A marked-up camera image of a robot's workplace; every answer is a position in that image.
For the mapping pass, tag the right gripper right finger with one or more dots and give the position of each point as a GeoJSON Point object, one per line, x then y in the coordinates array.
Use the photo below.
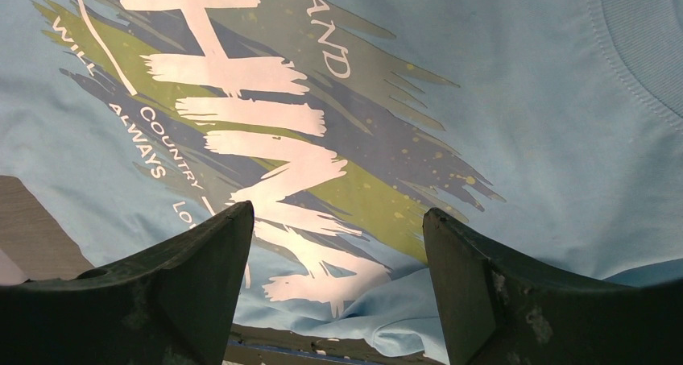
{"type": "Point", "coordinates": [500, 306]}

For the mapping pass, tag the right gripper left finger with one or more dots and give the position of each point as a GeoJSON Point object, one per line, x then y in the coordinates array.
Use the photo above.
{"type": "Point", "coordinates": [172, 303]}

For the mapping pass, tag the light blue printed t-shirt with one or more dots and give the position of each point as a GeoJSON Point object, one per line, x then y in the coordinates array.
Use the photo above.
{"type": "Point", "coordinates": [553, 127]}

